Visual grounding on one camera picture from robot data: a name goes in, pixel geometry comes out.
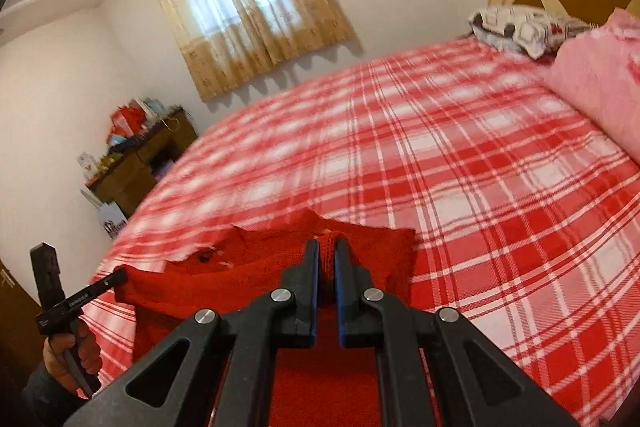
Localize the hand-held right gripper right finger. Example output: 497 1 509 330
334 239 582 427

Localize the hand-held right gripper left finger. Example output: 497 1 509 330
64 239 321 427

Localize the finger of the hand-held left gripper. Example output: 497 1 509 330
92 269 130 296

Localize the red knitted sweater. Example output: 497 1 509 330
114 208 419 427

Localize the person's left forearm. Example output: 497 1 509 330
20 369 96 427

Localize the person's left hand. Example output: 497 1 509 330
42 328 104 392

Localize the brown wooden door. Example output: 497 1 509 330
0 257 45 360

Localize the white printed paper bag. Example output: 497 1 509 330
97 202 127 239

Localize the brown wooden desk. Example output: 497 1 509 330
92 107 199 221

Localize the white card with hearts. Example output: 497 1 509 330
77 152 99 186

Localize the red gift bag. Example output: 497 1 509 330
110 104 147 138

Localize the red plaid bed sheet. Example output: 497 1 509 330
80 34 640 419

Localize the beige patterned window curtain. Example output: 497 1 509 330
141 0 362 103

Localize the patterned white pillow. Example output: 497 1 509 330
468 5 594 60

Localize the pink folded quilt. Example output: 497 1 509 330
542 8 640 168

